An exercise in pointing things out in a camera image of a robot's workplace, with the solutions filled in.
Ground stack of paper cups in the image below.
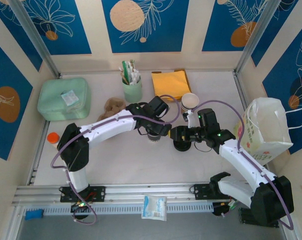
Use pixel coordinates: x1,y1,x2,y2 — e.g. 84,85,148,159
180,92,200,113

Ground yellow paper napkins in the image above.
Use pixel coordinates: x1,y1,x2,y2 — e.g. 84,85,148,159
151,70,192,101

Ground white flower print paper bag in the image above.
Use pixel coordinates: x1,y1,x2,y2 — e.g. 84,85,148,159
232,97,302,166

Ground black plastic cup lid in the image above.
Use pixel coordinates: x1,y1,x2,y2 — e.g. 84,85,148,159
173,140,192,153

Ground mint green utensil cup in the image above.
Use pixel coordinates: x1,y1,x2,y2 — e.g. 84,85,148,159
122,74,143,103

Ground cardboard napkin box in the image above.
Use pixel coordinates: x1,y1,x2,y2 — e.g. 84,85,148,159
151,68,193,102

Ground green print wrapped straw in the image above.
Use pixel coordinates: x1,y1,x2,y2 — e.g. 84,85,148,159
122,60,132,82

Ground white blue plastic packet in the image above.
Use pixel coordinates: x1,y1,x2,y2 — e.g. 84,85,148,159
141,194,168,222

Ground black controller module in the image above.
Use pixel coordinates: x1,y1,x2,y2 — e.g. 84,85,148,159
212,201,238,217
70,201,92,214

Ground small clear wipe packet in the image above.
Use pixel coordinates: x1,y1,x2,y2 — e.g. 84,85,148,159
60,91,79,106

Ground black ribbed block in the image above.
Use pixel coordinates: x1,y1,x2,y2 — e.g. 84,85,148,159
238,206,279,229

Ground mint green lidded box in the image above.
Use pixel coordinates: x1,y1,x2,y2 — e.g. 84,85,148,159
37,77,92,121

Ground blue clip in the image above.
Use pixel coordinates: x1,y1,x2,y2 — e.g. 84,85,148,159
25,209,44,221

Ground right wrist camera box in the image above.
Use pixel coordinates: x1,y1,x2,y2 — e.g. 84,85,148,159
182,111,194,129

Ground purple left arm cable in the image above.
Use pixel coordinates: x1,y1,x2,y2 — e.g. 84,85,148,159
52,94,181,225

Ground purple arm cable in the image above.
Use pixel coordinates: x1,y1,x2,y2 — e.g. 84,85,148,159
192,99,294,231
52,94,181,225

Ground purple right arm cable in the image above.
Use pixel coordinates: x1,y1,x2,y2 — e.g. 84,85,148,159
192,99,294,231

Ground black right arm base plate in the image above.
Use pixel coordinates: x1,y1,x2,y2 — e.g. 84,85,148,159
192,183,231,201

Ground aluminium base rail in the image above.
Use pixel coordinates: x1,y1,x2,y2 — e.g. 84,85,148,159
12,181,284,206

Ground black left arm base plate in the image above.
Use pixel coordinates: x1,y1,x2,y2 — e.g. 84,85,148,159
60,185,107,203

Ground white slotted cable duct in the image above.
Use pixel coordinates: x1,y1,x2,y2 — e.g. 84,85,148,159
23,201,214,216

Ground aluminium frame post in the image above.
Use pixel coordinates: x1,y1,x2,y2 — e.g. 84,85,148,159
234,0,283,76
9,0,61,80

